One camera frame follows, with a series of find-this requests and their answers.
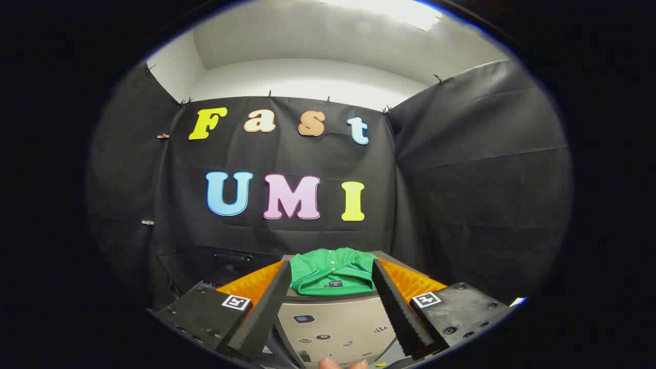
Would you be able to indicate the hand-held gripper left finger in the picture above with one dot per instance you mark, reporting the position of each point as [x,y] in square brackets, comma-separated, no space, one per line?
[269,312]

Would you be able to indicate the grey cabinet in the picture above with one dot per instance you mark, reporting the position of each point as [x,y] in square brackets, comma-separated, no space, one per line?
[338,323]

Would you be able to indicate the green polo shirt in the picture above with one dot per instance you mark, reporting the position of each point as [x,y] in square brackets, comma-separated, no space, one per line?
[333,271]

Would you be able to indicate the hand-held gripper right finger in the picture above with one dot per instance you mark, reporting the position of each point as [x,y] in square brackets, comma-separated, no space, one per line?
[397,312]

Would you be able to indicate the black backdrop cloth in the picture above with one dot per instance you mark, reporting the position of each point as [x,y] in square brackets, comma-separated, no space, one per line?
[307,159]

